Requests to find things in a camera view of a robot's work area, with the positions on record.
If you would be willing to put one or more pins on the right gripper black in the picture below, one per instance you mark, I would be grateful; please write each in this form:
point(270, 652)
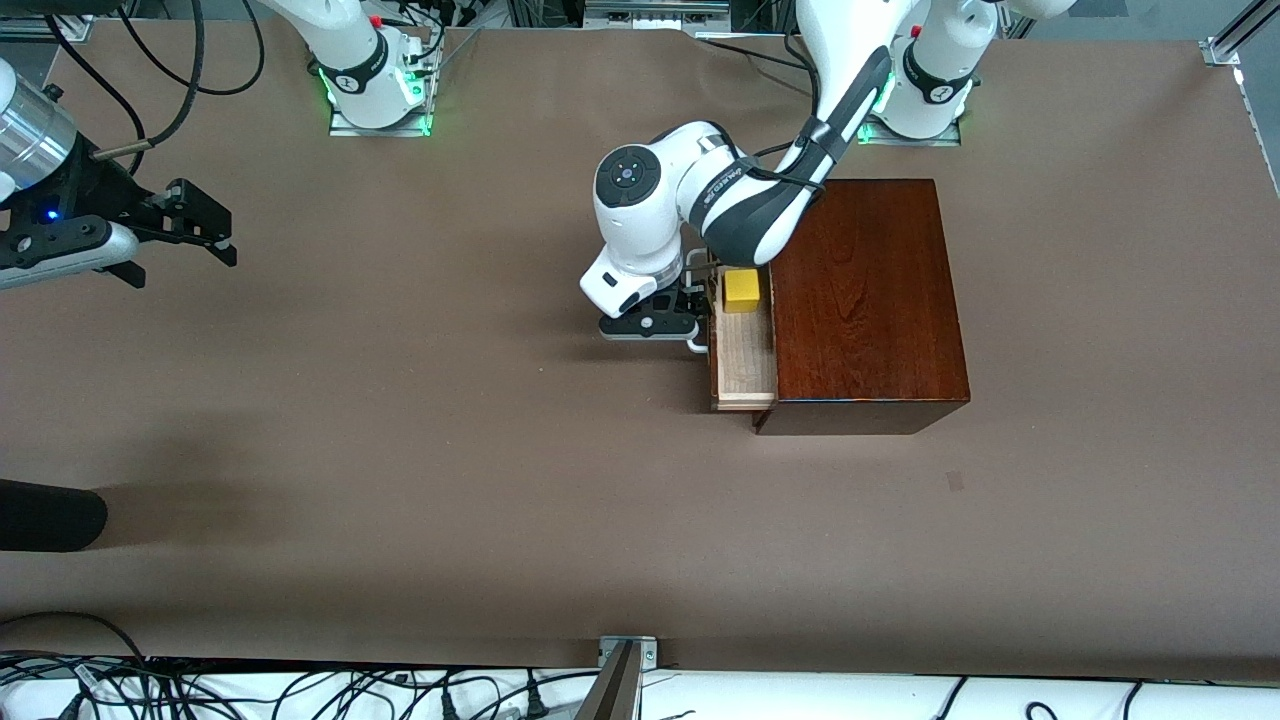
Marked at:
point(100, 190)

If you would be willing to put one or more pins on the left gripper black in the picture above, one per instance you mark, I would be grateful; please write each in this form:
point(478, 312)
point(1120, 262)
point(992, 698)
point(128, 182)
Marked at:
point(688, 298)

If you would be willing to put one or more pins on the yellow cube block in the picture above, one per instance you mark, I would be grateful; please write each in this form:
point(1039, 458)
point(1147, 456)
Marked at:
point(741, 290)

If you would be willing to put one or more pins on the light wood drawer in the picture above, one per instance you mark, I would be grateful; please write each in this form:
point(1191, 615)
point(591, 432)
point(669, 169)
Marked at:
point(745, 360)

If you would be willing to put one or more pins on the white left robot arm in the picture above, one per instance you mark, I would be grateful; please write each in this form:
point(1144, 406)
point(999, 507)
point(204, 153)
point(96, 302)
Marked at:
point(640, 220)

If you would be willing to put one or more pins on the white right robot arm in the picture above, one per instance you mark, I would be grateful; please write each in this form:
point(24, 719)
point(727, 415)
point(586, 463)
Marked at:
point(360, 70)

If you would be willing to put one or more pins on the dark red wooden cabinet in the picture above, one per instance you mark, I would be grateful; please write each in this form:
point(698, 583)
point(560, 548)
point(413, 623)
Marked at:
point(870, 300)

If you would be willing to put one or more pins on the black ribbed cylinder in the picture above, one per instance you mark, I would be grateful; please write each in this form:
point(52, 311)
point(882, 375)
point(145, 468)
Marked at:
point(50, 515)

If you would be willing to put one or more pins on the brown table cover sheet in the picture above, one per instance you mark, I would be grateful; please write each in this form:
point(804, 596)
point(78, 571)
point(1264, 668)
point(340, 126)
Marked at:
point(450, 450)

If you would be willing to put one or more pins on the white sheet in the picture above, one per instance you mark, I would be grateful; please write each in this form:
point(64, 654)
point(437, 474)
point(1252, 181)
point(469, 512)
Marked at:
point(800, 700)

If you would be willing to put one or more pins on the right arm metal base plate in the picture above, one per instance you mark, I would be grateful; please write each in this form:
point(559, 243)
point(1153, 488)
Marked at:
point(380, 130)

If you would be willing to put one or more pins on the grey aluminium frame bar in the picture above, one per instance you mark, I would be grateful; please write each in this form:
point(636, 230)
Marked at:
point(45, 28)

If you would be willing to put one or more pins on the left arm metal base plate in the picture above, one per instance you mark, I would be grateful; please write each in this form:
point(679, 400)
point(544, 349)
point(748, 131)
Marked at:
point(905, 140)

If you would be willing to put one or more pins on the silver metal corner bracket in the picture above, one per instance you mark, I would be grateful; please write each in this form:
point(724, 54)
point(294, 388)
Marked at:
point(645, 652)

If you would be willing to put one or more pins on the dark aluminium frame strut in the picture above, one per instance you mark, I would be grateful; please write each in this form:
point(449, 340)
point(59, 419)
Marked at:
point(610, 695)

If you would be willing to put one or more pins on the silver aluminium frame profile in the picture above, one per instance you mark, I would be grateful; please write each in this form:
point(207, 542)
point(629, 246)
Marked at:
point(1245, 25)

